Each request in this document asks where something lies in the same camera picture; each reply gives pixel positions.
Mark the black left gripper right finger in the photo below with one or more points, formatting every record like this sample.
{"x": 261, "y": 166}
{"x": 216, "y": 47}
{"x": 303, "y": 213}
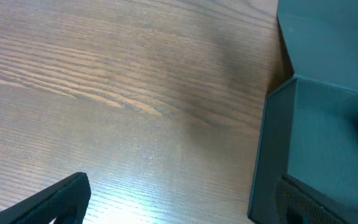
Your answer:
{"x": 298, "y": 203}

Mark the black fabric storage box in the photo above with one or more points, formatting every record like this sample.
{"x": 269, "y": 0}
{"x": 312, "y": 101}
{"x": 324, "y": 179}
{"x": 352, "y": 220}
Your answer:
{"x": 310, "y": 122}

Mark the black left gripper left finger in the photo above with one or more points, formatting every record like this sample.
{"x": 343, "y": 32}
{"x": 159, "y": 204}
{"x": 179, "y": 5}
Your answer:
{"x": 64, "y": 202}

